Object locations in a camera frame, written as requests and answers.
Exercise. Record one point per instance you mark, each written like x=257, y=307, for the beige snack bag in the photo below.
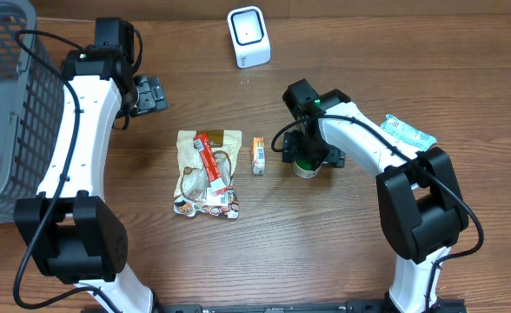
x=193, y=193

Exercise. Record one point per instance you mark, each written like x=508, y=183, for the orange small carton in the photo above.
x=258, y=156

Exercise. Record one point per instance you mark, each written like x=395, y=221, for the red stick packet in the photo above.
x=201, y=143

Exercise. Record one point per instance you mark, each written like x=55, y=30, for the grey plastic mesh basket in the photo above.
x=31, y=106

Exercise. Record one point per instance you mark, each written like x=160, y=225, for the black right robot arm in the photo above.
x=421, y=209

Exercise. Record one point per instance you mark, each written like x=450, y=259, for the green lid jar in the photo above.
x=304, y=169

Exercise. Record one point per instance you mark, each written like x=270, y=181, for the white barcode scanner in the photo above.
x=249, y=36

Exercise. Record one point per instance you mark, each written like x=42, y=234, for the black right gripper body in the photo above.
x=333, y=158

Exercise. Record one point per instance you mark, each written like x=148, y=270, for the teal snack packet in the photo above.
x=407, y=133

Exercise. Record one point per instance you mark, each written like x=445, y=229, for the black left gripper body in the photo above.
x=149, y=96

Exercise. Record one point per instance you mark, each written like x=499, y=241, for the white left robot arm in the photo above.
x=69, y=230

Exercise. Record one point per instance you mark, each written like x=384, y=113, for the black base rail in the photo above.
x=281, y=308

